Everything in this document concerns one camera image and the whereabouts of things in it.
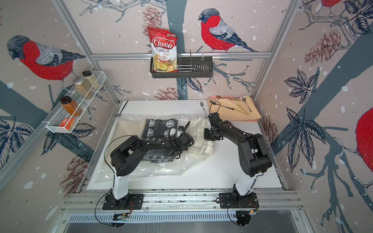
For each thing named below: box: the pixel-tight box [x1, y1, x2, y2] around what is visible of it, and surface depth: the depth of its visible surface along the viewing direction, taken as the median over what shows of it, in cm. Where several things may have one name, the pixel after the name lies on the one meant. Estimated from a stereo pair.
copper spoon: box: [216, 95, 241, 100], surface depth 125 cm
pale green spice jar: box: [82, 70, 100, 90], surface depth 83 cm
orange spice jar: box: [60, 95, 83, 117], surface depth 69 cm
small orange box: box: [59, 117, 75, 131], surface depth 68 cm
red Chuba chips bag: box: [147, 26, 179, 73], surface depth 81 cm
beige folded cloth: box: [107, 119, 147, 154], surface depth 100 cm
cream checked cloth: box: [187, 118, 215, 159], surface depth 94 cm
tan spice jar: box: [73, 78, 94, 100], surface depth 77 cm
